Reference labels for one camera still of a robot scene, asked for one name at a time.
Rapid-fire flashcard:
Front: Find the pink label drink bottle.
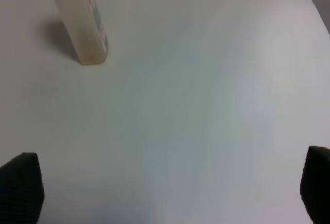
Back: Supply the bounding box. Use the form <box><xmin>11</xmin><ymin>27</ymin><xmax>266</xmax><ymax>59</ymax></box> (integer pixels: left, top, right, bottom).
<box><xmin>54</xmin><ymin>0</ymin><xmax>109</xmax><ymax>65</ymax></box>

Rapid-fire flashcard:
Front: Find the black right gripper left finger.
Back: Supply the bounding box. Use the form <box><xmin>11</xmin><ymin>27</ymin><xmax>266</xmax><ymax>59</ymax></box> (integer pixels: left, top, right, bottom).
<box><xmin>1</xmin><ymin>152</ymin><xmax>45</xmax><ymax>223</ymax></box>

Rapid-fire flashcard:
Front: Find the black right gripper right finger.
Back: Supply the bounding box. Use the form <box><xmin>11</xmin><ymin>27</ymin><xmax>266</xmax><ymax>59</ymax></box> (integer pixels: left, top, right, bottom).
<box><xmin>300</xmin><ymin>146</ymin><xmax>329</xmax><ymax>223</ymax></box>

